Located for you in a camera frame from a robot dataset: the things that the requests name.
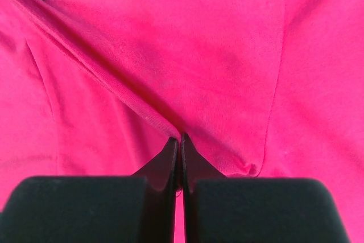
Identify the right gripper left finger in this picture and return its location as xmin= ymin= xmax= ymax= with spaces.
xmin=1 ymin=138 xmax=178 ymax=242

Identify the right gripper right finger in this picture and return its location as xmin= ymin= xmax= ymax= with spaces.
xmin=181 ymin=134 xmax=349 ymax=242

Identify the magenta t shirt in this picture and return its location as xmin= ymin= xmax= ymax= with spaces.
xmin=1 ymin=0 xmax=363 ymax=242

